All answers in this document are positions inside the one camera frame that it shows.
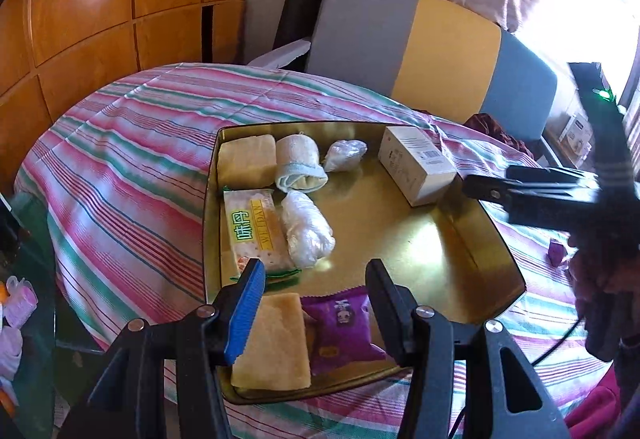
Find white foam board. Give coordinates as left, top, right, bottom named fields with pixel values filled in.
left=247, top=36, right=313, bottom=70

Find magenta cloth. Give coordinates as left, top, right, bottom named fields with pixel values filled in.
left=565, top=369, right=631, bottom=439

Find clear plastic bag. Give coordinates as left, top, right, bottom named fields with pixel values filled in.
left=322, top=139, right=368, bottom=173

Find white cartons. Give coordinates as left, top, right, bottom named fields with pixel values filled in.
left=555, top=112, right=596, bottom=160

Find striped bed sheet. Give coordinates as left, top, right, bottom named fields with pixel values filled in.
left=14, top=62, right=616, bottom=439

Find wooden wardrobe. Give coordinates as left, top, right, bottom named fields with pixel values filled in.
left=0, top=0, right=258, bottom=192

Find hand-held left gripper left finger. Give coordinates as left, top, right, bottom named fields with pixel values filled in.
left=57, top=258, right=267, bottom=439

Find grey yellow blue chair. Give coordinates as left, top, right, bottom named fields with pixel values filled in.
left=305, top=0, right=558, bottom=142

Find purple snack packet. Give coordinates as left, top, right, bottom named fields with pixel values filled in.
left=547, top=239, right=568, bottom=267
left=300, top=285, right=393, bottom=376

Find yellow sponge cake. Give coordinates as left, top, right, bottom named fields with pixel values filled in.
left=217, top=135, right=277, bottom=190
left=231, top=293, right=312, bottom=391

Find person's right hand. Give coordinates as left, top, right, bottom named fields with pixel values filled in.
left=570, top=231, right=640, bottom=320

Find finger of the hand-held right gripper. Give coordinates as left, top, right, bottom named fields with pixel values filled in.
left=505, top=164, right=598, bottom=187
left=461, top=174, right=593, bottom=234

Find dark red cloth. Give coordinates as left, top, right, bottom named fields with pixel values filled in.
left=464, top=113, right=543, bottom=165

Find grey metal frame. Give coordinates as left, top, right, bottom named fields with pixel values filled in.
left=540, top=136, right=566, bottom=170

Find white towel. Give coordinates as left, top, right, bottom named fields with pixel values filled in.
left=274, top=134, right=329, bottom=194

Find black rolled mat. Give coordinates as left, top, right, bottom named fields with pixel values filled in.
left=272, top=0, right=337, bottom=65

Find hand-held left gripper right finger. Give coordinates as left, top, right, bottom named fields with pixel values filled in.
left=365, top=258, right=571, bottom=439

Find glass side table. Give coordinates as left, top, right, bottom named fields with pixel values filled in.
left=0, top=192, right=61, bottom=439

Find white plastic bag roll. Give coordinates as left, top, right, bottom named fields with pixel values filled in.
left=280, top=190, right=336, bottom=268

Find maroon gift box gold interior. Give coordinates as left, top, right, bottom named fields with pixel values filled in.
left=202, top=120, right=527, bottom=406

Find white cardboard box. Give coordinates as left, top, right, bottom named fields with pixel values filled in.
left=378, top=126, right=458, bottom=207

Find clear bread snack packet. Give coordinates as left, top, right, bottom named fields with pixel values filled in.
left=222, top=188, right=303, bottom=281

